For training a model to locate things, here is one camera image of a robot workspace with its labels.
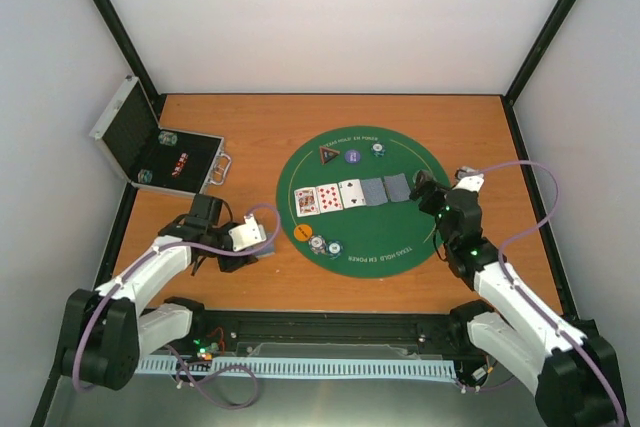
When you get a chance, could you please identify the teal poker chip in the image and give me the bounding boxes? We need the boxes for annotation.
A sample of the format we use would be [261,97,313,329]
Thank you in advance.
[371,143,386,157]

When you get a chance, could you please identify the blue green poker chip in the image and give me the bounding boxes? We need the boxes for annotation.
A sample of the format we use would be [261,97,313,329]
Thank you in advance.
[327,240,344,258]

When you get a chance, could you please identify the blue big blind button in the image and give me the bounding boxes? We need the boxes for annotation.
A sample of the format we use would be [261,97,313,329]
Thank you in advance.
[344,149,362,165]

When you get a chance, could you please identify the white purple poker chip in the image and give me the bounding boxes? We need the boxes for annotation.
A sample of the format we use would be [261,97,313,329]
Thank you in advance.
[308,235,327,255]

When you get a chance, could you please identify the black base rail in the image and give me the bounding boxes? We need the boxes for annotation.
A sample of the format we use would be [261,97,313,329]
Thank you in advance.
[64,310,599,359]

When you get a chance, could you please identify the two of clubs card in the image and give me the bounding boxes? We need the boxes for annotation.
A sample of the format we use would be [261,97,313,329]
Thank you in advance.
[338,179,366,209]

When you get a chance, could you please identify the black frame post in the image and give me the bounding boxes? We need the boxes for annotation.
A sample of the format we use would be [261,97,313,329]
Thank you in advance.
[504,0,577,106]
[92,0,159,102]

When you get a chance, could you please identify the poker chip stack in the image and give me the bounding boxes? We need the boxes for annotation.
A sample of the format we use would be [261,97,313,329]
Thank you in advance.
[158,130,178,147]
[137,169,153,184]

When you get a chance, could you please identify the near poker chip stack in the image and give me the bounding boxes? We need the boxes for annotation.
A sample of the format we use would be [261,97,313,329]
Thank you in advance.
[137,169,153,184]

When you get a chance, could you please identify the right black frame post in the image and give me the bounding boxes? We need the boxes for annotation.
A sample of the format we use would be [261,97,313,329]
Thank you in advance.
[504,0,577,106]

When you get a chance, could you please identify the red black triangular all-in marker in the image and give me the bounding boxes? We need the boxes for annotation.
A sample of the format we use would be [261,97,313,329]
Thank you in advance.
[319,146,340,165]

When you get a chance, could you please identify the far poker chip stack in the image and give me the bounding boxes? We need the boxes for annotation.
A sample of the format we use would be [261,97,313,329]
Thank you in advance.
[158,130,178,147]

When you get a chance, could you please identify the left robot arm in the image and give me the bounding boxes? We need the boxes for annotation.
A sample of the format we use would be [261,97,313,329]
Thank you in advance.
[59,194,273,392]

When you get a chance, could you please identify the aluminium poker chip case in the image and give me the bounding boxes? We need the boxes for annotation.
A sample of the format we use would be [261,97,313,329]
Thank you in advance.
[90,75,232,196]

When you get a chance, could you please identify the face-down blue card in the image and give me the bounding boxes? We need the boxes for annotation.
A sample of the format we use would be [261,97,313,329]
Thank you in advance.
[361,178,388,207]
[383,173,411,203]

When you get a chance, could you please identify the left black frame post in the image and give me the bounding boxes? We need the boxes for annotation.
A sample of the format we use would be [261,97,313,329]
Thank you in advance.
[92,0,159,102]

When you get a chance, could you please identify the blue playing card deck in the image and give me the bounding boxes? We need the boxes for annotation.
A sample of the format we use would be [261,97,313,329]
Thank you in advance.
[254,232,277,259]

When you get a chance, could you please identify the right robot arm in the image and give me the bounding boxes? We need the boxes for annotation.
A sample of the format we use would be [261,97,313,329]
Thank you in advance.
[410,169,627,426]

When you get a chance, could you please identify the diamonds number card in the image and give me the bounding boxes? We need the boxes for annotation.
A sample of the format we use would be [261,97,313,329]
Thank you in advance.
[316,183,343,213]

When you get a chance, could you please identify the red black card box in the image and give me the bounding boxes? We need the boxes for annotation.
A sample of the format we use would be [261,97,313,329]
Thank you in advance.
[171,152,189,178]

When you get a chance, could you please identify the orange small blind button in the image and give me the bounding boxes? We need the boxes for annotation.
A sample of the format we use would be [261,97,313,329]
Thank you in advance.
[293,223,314,242]

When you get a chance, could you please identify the light blue cable duct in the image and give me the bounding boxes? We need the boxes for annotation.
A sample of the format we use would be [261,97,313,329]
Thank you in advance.
[134,355,458,381]

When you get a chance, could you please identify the king of diamonds card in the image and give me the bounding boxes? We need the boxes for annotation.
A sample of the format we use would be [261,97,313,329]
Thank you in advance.
[294,187,320,217]

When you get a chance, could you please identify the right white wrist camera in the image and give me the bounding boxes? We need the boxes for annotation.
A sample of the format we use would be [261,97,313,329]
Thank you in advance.
[453,166,485,193]

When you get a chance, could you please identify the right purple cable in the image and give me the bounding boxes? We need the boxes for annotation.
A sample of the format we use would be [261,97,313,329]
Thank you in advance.
[453,160,627,427]

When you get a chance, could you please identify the round green poker mat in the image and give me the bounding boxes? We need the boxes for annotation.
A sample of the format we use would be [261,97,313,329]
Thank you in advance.
[276,126,449,278]

